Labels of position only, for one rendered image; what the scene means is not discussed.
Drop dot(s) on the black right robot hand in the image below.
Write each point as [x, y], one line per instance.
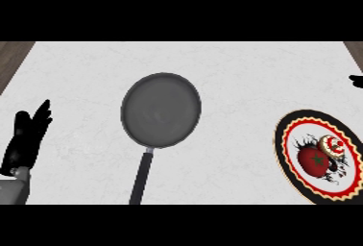
[356, 80]

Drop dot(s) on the black red white plate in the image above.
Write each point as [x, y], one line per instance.
[303, 179]

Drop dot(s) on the grey frying pan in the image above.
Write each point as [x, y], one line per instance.
[161, 110]

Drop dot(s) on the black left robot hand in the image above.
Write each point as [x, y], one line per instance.
[25, 141]

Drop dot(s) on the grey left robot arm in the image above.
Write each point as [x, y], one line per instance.
[14, 189]

